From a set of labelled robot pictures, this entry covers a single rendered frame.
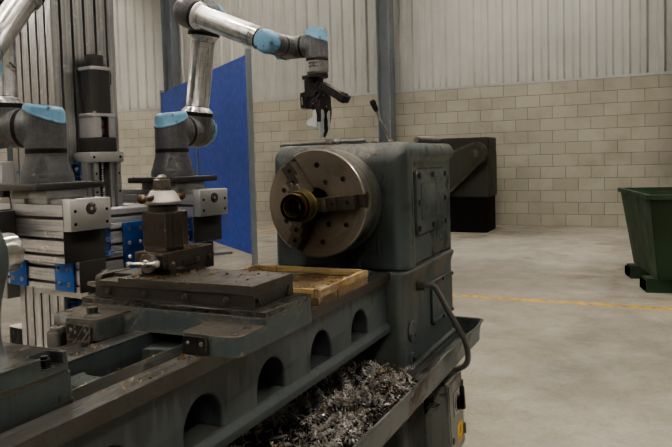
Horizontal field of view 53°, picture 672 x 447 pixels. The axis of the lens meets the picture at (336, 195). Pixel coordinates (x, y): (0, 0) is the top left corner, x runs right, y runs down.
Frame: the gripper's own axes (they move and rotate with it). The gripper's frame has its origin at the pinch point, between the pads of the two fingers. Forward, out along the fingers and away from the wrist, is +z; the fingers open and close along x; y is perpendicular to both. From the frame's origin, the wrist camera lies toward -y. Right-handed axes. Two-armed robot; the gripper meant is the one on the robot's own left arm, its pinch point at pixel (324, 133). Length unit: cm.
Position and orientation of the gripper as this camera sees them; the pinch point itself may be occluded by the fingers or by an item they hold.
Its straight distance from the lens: 228.8
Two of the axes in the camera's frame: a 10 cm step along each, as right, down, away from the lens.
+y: -9.1, 0.0, 4.2
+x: -4.2, 0.6, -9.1
